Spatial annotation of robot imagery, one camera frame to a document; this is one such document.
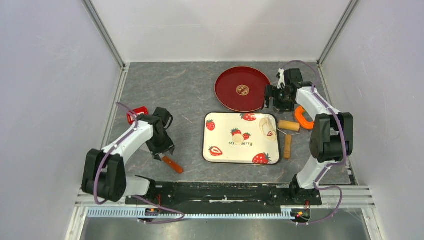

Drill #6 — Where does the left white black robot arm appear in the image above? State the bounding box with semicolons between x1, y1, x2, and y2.
81;109;175;205

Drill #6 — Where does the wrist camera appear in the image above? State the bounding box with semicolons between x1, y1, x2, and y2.
153;107;174;130
276;68;312;90

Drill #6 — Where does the wooden dough roller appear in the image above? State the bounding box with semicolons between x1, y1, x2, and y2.
278;120;301;160

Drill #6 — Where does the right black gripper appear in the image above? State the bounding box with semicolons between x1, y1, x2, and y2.
262;85;295;114

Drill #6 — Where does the white dough piece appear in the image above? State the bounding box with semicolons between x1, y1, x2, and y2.
232;133;245;145

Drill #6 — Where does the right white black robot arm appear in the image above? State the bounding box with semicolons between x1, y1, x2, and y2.
263;82;354;204

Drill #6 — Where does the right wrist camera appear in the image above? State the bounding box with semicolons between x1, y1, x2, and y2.
276;68;312;90

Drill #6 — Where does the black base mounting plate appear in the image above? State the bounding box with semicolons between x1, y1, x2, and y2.
144;181;322;214

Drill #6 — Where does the metal scraper orange handle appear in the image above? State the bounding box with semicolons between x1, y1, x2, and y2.
140;147;184;175

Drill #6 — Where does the round red plate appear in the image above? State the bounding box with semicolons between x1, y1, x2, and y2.
214;66;271;113

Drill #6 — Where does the aluminium frame rail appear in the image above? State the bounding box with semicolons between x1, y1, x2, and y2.
75;186;376;220

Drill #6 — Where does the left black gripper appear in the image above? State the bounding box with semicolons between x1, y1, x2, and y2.
145;129;175;161

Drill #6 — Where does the orange curved toy track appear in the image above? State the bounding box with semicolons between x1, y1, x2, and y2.
294;106;314;130

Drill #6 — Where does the white strawberry tray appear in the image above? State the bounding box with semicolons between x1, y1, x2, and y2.
202;112;282;165

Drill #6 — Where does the red toy brick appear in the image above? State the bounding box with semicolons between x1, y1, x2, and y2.
126;106;149;125

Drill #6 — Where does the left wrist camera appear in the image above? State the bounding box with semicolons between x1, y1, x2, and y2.
153;107;174;130

